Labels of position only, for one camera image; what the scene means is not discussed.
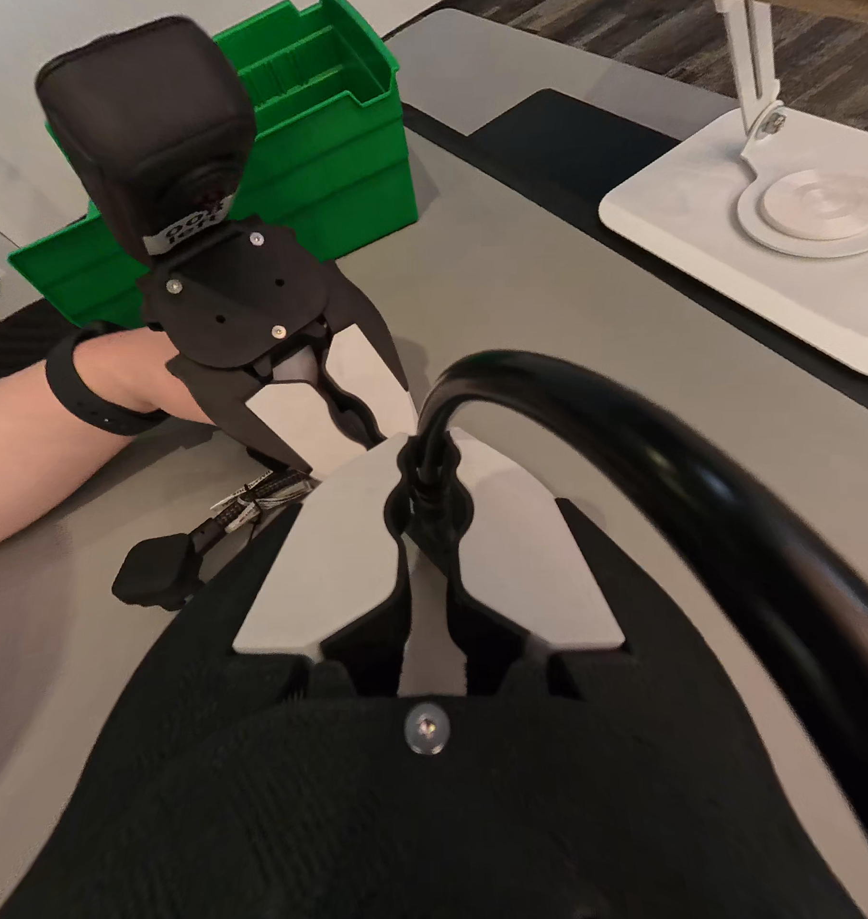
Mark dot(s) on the black wristband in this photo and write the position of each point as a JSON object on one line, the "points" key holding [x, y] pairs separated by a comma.
{"points": [[64, 391]]}

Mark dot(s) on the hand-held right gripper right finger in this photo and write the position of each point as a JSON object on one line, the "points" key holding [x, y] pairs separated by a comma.
{"points": [[534, 567]]}

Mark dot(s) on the person's left forearm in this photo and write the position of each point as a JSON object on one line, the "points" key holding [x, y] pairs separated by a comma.
{"points": [[31, 459]]}

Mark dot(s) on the white stand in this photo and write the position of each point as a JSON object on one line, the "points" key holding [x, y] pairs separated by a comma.
{"points": [[678, 215]]}

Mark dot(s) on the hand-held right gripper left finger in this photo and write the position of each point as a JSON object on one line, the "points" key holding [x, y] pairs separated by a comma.
{"points": [[333, 560]]}

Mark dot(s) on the green plastic bin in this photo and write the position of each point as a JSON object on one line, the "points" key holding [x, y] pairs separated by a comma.
{"points": [[319, 179]]}

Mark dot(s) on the black woven mat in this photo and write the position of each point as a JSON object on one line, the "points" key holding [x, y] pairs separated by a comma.
{"points": [[10, 344]]}

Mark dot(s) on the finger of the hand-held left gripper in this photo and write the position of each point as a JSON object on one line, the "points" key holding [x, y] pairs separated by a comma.
{"points": [[290, 420], [376, 373]]}

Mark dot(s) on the dark blue pad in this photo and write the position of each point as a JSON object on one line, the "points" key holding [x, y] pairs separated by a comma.
{"points": [[570, 143]]}

